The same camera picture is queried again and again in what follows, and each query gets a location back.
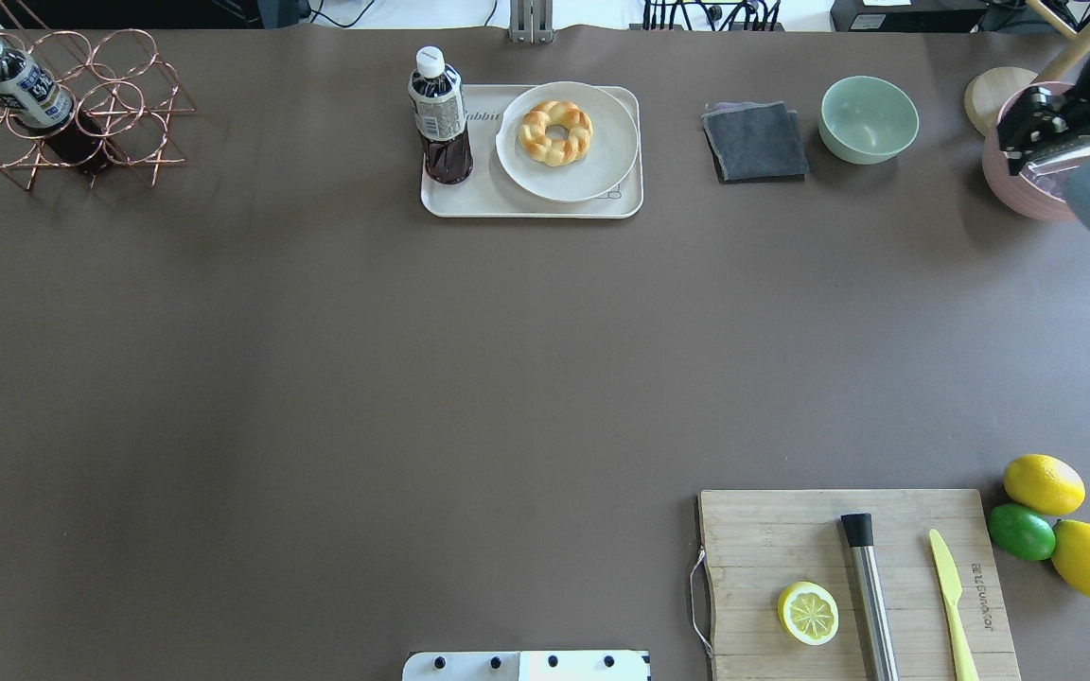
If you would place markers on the green lime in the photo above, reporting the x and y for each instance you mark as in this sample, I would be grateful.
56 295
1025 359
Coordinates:
1020 531

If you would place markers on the metal ice scoop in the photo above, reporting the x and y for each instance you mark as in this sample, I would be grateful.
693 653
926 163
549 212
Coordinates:
1059 161

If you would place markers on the dark drink bottle on tray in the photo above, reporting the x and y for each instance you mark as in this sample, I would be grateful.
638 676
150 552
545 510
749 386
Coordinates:
439 109

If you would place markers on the steel muddler black tip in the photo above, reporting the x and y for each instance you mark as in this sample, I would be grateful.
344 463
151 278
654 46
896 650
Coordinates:
859 537

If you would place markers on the yellow plastic knife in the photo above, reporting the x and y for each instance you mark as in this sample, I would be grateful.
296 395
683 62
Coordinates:
951 591

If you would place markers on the mint green bowl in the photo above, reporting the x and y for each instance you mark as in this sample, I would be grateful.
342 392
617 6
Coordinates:
867 120

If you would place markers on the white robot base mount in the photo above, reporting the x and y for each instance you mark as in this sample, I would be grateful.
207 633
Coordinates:
584 664

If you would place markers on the grey folded cloth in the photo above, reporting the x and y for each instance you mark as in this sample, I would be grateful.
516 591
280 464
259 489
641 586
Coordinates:
754 141

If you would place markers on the yellow lemon upper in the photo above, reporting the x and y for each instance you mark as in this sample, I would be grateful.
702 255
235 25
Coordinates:
1044 484

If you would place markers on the cream rabbit tray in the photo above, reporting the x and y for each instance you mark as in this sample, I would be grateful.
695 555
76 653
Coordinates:
489 192

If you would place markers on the braided donut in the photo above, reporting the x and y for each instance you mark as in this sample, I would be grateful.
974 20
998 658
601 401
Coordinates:
556 133

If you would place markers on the wooden mug tree stand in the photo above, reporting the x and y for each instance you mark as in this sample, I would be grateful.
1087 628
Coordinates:
986 94

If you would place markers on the copper wire bottle rack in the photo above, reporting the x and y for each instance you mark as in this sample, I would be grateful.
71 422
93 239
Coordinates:
120 81

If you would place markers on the white round plate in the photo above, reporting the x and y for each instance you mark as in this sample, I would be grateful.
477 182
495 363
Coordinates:
613 150

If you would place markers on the wooden cutting board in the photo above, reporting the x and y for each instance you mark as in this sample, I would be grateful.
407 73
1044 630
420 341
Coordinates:
758 542

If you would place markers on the pink bowl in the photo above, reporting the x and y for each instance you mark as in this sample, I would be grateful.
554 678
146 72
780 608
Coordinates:
1018 192

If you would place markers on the lemon half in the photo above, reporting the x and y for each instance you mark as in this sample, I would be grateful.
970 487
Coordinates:
808 612

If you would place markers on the dark bottle in rack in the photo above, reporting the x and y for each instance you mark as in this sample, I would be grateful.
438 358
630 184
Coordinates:
45 109

